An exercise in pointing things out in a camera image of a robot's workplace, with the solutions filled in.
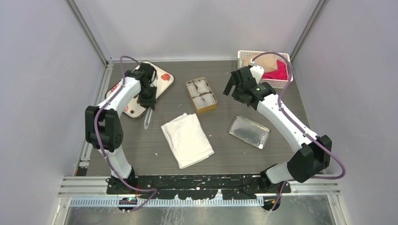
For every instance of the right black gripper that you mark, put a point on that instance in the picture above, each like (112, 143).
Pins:
(229, 86)

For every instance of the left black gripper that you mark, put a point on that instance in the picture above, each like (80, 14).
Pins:
(151, 102)

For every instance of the metal tongs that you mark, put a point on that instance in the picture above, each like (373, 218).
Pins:
(148, 117)

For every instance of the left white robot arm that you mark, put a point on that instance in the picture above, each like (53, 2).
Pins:
(103, 128)

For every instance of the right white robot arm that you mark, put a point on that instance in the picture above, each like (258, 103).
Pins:
(310, 150)

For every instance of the gold chocolate tin box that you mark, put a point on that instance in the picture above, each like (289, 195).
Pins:
(205, 109)

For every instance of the white paper cup liner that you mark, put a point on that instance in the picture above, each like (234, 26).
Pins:
(209, 99)
(193, 90)
(199, 102)
(202, 86)

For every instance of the white plastic basket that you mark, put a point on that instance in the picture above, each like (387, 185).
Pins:
(277, 84)

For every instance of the beige cloth in basket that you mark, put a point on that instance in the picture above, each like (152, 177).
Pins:
(266, 61)

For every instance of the pink cloth in basket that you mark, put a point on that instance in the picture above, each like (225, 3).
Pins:
(279, 74)

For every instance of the silver tin lid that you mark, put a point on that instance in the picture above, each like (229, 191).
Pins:
(249, 132)

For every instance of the white folded cloth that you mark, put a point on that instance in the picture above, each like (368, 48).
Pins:
(187, 140)

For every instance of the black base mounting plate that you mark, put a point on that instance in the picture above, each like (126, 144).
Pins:
(196, 187)

